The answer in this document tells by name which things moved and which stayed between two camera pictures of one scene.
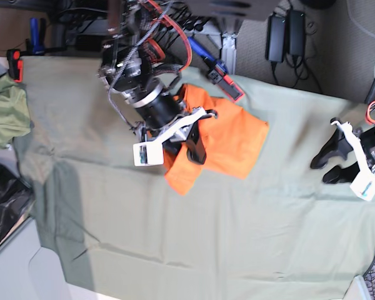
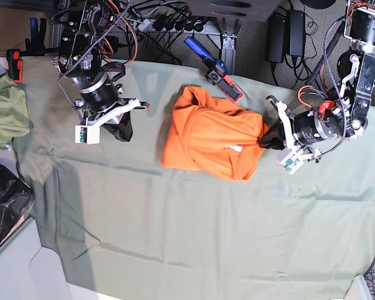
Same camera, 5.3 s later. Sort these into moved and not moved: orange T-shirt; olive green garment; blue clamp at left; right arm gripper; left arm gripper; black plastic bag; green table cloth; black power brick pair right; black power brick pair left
Moved: left arm gripper; right arm gripper; orange T-shirt
Not moved: black power brick pair right; black power brick pair left; black plastic bag; green table cloth; olive green garment; blue clamp at left
